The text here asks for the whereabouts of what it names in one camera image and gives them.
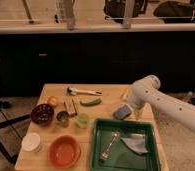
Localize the blue sponge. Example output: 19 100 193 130
113 105 132 120

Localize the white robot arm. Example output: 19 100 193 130
127 75 195 133

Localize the dark maroon bowl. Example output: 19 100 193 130
30 104 54 126

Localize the red bowl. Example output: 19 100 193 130
48 135 81 169

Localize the green cucumber toy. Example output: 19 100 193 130
79 98 102 107

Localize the yellow small toy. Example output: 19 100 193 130
121 87 130 101

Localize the wooden block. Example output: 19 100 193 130
64 100 77 117

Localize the light green cup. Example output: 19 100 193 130
76 113 89 129

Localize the metal cup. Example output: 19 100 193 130
56 111 69 128

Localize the orange fruit toy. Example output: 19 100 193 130
47 96 58 107

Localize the wooden table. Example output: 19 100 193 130
15 84 169 171

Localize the metal fork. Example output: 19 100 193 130
100 132 119 161

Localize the grey cloth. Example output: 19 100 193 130
122 138 148 154

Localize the green plastic tray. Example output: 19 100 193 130
89 119 161 171

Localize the white cup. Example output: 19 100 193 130
21 132 41 152

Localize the black chair base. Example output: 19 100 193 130
0 101 30 164

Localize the white handled brush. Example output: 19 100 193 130
67 87 102 96

